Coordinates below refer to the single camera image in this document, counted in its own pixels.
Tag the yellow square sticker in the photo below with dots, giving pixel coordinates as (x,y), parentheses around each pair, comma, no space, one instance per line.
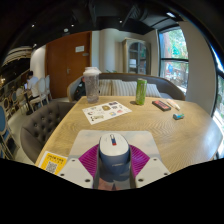
(51,163)

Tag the printed white paper sheet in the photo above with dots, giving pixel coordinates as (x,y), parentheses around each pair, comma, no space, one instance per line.
(106,112)

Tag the brown wooden door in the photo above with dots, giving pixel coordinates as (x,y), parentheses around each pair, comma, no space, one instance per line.
(63,66)

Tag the wide black-framed window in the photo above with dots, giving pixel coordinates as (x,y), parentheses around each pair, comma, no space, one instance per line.
(219,106)

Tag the white door sign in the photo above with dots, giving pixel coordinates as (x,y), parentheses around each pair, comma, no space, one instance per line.
(79,49)

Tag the black backpack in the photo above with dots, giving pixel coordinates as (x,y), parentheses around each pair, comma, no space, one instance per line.
(80,90)

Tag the brown curved sofa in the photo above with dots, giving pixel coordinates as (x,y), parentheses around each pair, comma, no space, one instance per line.
(166,85)

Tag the wooden glass-door cabinet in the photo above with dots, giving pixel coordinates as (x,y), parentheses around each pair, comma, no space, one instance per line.
(136,56)

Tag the green drink can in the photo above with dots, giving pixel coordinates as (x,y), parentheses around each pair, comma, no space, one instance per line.
(141,91)

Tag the white chairs group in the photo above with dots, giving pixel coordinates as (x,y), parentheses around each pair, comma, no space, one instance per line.
(41,90)

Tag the narrow black-framed window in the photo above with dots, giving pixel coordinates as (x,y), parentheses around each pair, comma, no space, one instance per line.
(174,56)

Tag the person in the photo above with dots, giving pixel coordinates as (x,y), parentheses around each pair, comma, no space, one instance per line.
(32,83)

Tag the striped cushion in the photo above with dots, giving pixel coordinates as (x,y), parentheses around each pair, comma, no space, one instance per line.
(153,90)
(105,87)
(124,88)

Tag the clear plastic shaker bottle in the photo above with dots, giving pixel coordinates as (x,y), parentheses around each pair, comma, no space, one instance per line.
(92,86)

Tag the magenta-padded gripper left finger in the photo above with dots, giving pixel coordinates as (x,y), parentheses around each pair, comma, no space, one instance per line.
(75,173)

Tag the small teal packet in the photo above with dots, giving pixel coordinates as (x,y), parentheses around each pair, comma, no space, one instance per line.
(178,116)

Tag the white and blue computer mouse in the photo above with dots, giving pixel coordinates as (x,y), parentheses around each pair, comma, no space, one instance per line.
(114,156)

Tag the grey tufted armchair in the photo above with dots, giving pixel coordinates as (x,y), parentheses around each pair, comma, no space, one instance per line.
(43,126)

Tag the black and red flat box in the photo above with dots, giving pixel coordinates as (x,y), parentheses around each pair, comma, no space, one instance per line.
(161,105)

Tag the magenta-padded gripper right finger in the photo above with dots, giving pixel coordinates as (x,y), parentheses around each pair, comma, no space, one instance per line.
(153,171)

